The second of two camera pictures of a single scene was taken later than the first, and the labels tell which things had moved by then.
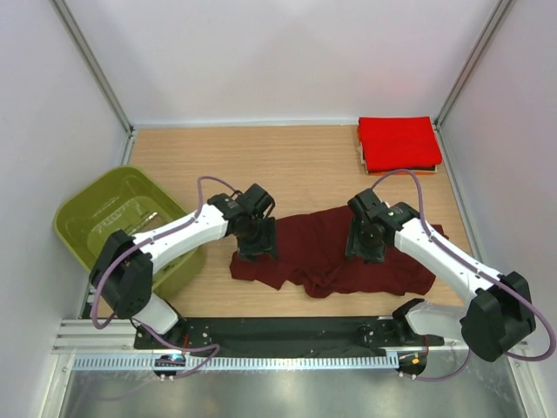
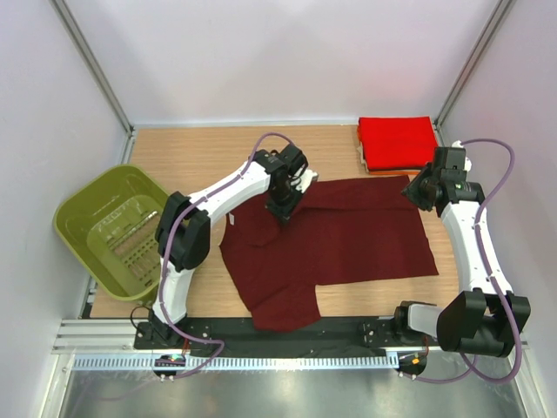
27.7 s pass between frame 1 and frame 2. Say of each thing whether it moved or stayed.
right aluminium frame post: stayed
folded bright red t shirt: stayed
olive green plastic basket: stayed
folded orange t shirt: stayed
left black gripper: moved
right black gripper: moved
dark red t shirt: moved
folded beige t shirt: stayed
